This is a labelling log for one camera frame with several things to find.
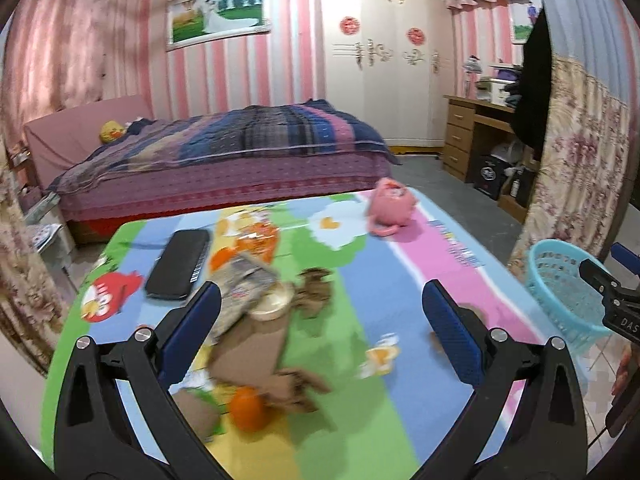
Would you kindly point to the large framed wall picture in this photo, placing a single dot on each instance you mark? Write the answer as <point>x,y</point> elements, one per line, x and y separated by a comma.
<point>217,15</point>

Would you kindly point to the rounded brown cardboard piece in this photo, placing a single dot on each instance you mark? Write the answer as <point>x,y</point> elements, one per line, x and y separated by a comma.
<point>197,412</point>

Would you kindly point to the white wardrobe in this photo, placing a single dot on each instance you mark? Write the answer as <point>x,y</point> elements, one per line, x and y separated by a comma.
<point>385,85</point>

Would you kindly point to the person's right hand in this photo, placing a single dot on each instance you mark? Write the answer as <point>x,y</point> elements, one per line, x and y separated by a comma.
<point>622,372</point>

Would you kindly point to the torn brown cardboard piece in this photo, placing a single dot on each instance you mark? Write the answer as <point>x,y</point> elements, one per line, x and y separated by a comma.
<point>295,390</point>

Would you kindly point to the black bag under desk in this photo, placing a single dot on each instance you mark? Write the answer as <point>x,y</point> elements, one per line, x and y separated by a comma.
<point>487,177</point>

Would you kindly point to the crumpled brown paper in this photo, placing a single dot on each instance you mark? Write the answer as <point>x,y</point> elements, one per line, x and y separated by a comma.
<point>312,290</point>

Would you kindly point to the beige round lid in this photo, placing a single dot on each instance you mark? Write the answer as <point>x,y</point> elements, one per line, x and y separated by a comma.
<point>270,306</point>

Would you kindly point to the black rectangular case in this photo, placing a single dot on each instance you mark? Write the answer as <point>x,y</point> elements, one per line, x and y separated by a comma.
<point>175,265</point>

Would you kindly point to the floral curtain with blue top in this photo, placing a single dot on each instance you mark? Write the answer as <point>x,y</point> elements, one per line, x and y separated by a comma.
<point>580,150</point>

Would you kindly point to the small orange cup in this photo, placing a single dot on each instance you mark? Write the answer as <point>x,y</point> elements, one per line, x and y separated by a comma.
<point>220,260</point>

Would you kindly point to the light blue plastic basket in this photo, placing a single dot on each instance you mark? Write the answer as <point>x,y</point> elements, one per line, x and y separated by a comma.
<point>555,280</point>

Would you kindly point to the orange snack packet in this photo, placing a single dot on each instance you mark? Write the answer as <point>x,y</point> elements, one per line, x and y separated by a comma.
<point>257,242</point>

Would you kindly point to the patchwork quilt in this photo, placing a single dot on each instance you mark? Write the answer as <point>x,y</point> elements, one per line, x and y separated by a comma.
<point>240,135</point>

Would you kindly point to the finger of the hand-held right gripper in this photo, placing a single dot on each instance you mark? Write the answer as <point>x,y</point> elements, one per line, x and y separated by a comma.
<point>627,257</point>
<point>597,275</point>

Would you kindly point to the orange fruit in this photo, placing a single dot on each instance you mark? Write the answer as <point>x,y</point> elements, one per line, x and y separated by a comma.
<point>247,407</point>

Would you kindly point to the cartoon printed table cloth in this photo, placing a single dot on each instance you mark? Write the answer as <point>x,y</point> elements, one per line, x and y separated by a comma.
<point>350,310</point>

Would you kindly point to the grey-brown snack packet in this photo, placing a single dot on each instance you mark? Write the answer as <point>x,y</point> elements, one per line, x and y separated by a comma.
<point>242,285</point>

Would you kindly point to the stool with patterned cushion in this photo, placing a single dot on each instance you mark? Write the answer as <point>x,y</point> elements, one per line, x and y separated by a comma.
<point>47,237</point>

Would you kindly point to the large brown cardboard piece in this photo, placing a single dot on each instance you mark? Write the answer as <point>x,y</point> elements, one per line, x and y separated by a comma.
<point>250,350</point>

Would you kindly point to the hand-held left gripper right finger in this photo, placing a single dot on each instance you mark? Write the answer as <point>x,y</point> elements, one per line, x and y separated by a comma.
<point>450,332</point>

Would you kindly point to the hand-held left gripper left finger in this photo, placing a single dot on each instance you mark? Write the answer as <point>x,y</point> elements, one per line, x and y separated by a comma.
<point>192,327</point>

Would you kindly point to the pink window curtain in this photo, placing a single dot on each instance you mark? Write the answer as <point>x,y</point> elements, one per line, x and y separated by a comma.
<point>65,45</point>

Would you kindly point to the small framed wall picture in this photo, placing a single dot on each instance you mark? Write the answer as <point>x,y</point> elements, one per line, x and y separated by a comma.
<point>522,22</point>

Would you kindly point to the wooden desk with drawers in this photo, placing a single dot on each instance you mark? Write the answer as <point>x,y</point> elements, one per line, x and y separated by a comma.
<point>460,130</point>

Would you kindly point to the bed with purple cover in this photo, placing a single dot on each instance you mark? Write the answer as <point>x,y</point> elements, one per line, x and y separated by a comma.
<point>225,190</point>

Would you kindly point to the yellow plush toy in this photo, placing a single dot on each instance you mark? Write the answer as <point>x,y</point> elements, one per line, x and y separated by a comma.
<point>111,131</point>

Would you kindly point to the beige floral curtain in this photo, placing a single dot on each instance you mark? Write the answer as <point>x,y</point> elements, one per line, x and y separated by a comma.
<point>25,270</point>

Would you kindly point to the white box on desk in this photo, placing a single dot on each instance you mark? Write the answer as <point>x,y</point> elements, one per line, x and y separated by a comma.
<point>495,91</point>

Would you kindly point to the black hanging garment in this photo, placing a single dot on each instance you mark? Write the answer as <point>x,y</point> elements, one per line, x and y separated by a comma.
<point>535,95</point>

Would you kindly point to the red round wardrobe decal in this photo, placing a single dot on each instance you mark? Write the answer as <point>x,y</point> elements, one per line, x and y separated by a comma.
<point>350,25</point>
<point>414,36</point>

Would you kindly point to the pink cartoon mug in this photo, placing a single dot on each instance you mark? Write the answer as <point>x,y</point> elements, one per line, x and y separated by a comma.
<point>392,205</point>

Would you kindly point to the pink bed headboard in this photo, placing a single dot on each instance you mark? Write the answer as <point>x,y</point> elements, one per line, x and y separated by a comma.
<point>70,130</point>

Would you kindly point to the desk lamp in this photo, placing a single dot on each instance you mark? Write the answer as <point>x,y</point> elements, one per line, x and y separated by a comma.
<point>470,67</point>

